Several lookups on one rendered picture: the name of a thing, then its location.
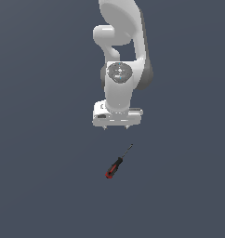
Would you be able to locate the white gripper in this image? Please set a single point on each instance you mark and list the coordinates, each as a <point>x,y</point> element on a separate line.
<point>117,118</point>

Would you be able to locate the red and black screwdriver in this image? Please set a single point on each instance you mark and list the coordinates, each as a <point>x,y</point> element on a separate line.
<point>114,169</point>

